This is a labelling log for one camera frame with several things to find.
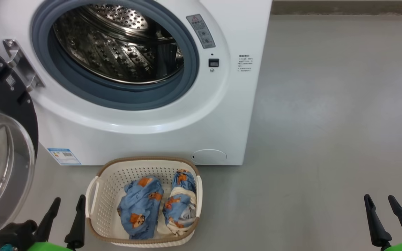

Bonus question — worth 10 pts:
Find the metal door hinge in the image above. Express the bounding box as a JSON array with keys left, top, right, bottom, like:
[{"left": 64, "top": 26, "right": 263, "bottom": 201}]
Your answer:
[{"left": 2, "top": 39, "right": 45, "bottom": 92}]

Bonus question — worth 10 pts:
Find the grey rubber door gasket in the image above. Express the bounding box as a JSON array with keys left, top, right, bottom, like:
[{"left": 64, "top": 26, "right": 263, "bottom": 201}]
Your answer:
[{"left": 31, "top": 0, "right": 200, "bottom": 111}]

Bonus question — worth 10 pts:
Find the small printed text sticker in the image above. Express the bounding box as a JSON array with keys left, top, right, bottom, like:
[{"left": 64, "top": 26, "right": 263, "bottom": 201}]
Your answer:
[{"left": 238, "top": 54, "right": 254, "bottom": 73}]

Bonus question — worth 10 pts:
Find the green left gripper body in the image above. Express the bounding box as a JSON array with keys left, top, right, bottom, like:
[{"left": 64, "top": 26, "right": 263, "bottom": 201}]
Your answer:
[{"left": 27, "top": 242, "right": 74, "bottom": 251}]

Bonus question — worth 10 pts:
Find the stainless steel washer drum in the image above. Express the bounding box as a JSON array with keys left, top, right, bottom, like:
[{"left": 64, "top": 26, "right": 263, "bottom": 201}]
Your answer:
[{"left": 53, "top": 3, "right": 185, "bottom": 84}]

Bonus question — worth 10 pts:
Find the blue and cream cartoon garment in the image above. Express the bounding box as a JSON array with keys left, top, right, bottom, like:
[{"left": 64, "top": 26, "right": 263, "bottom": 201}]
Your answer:
[{"left": 157, "top": 169, "right": 197, "bottom": 237}]

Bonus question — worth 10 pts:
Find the grey warning label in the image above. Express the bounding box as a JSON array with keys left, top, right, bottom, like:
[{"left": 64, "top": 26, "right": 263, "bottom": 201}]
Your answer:
[{"left": 186, "top": 14, "right": 216, "bottom": 49}]

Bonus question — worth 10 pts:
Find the cream laundry basket brown rim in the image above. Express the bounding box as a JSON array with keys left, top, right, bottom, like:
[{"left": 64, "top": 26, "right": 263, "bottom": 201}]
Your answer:
[{"left": 85, "top": 157, "right": 203, "bottom": 248}]

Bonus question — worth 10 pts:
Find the blue cartoon print garment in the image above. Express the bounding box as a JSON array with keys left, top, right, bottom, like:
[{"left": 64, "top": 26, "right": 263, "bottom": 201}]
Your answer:
[{"left": 117, "top": 176, "right": 164, "bottom": 240}]

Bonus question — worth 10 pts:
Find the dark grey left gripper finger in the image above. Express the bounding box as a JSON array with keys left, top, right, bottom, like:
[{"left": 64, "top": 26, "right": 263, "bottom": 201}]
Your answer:
[
  {"left": 65, "top": 195, "right": 87, "bottom": 249},
  {"left": 33, "top": 197, "right": 62, "bottom": 243}
]

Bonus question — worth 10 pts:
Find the blue energy label sticker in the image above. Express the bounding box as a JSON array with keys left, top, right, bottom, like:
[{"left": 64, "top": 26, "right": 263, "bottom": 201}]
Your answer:
[{"left": 47, "top": 148, "right": 82, "bottom": 166}]

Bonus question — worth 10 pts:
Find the white front-load washing machine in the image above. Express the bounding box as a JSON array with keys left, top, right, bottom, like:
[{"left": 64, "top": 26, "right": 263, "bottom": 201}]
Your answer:
[{"left": 0, "top": 0, "right": 273, "bottom": 166}]

